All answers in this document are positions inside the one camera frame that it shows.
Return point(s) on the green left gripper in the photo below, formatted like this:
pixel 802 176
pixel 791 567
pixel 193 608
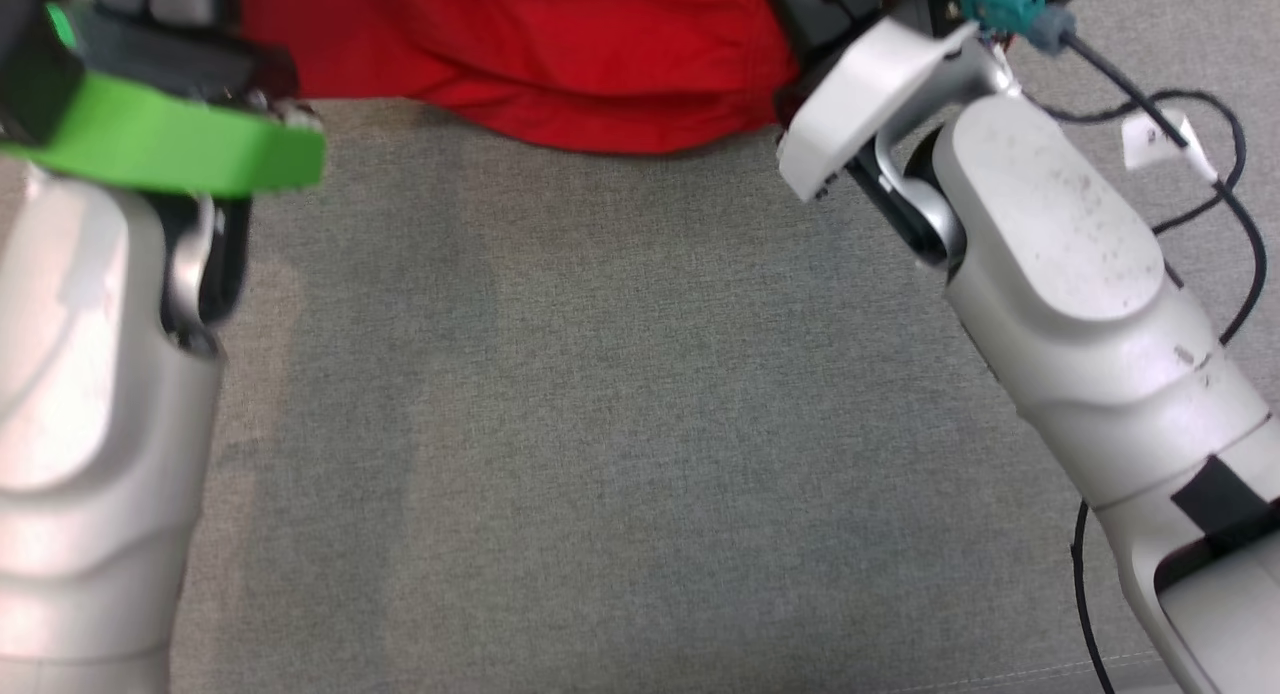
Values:
pixel 180 149

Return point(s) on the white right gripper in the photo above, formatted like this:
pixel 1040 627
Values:
pixel 860 84

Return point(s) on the red shorts with white stripe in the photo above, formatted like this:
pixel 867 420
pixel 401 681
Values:
pixel 560 54

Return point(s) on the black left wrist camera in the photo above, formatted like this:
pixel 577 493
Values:
pixel 30 64

